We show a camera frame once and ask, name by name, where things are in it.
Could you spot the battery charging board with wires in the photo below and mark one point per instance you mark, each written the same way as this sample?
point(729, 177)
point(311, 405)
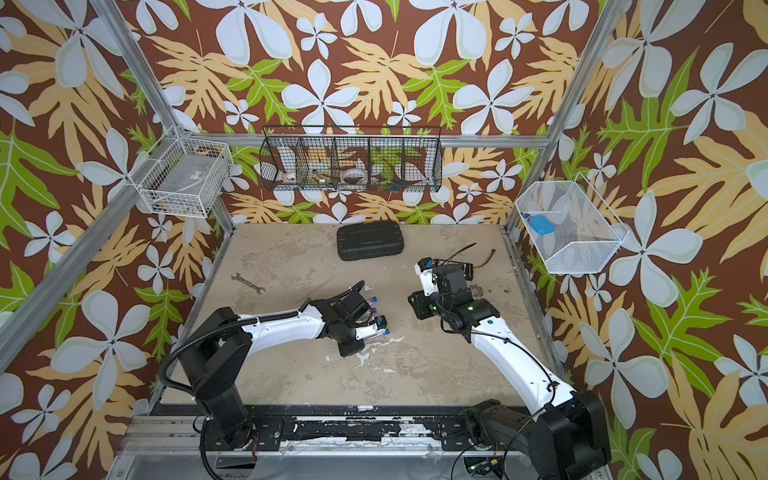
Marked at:
point(474, 264)

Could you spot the black plastic case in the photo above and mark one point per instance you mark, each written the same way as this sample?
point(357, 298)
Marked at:
point(369, 240)

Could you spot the black wire basket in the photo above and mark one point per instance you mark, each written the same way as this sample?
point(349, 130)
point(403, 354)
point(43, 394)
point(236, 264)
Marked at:
point(394, 158)

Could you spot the white wire basket left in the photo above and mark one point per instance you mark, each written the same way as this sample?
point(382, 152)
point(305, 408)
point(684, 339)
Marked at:
point(182, 175)

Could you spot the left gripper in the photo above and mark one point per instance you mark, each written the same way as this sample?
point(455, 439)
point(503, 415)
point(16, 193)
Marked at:
point(350, 349)

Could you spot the blue object in basket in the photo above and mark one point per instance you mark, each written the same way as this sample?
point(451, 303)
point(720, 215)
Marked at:
point(541, 225)

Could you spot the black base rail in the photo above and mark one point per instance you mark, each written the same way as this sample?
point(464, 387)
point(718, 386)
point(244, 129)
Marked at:
point(313, 431)

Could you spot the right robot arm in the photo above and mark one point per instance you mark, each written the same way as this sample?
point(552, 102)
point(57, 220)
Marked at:
point(564, 432)

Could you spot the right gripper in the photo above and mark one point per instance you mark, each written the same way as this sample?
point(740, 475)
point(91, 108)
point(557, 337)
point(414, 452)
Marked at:
point(419, 304)

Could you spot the white mesh basket right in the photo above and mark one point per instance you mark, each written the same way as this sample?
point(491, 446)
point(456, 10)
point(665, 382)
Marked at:
point(588, 231)

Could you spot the small steel wrench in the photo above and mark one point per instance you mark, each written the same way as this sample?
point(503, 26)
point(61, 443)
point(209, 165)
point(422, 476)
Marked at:
point(239, 278)

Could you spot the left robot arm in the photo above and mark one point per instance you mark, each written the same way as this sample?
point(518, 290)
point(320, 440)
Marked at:
point(207, 364)

